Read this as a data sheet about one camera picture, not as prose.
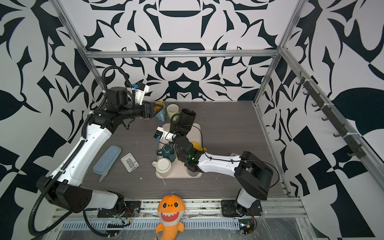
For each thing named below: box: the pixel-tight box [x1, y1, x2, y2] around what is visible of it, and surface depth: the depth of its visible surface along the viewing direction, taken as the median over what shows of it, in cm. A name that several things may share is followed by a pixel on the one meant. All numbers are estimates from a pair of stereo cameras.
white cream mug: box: [151, 157, 172, 178], surface depth 83 cm
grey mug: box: [186, 167, 200, 177], surface depth 86 cm
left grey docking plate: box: [120, 152, 140, 173], surface depth 90 cm
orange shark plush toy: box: [154, 191, 186, 240], surface depth 68 cm
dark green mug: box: [156, 143, 177, 163], surface depth 85 cm
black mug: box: [170, 108, 197, 137], surface depth 76 cm
